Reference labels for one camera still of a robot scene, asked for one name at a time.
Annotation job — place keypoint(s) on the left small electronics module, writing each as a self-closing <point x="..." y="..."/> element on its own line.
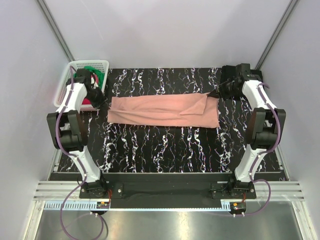
<point x="103" y="204"/>

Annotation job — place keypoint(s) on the white plastic basket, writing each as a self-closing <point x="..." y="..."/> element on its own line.
<point x="98" y="64"/>

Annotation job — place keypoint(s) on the black folded t-shirt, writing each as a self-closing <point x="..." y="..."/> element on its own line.
<point x="229" y="71"/>

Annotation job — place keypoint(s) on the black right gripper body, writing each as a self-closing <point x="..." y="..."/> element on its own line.
<point x="227" y="89"/>

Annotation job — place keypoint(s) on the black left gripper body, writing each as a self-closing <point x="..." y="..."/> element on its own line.
<point x="97" y="99"/>

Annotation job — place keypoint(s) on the right small electronics module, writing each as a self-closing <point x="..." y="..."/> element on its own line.
<point x="238" y="208"/>

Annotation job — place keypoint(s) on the green crumpled t-shirt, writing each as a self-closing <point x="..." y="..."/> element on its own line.
<point x="97" y="74"/>

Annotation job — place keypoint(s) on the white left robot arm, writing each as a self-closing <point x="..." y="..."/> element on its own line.
<point x="69" y="134"/>

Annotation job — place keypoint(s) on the small electronics module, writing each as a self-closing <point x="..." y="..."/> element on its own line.
<point x="103" y="204"/>
<point x="238" y="208"/>

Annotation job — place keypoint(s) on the pink printed t-shirt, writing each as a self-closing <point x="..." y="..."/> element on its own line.
<point x="168" y="110"/>

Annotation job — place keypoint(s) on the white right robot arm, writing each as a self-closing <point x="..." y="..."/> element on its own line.
<point x="264" y="129"/>

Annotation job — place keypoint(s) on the red crumpled t-shirt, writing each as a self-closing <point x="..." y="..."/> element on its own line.
<point x="86" y="103"/>

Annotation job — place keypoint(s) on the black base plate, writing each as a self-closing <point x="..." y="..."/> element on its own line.
<point x="143" y="195"/>

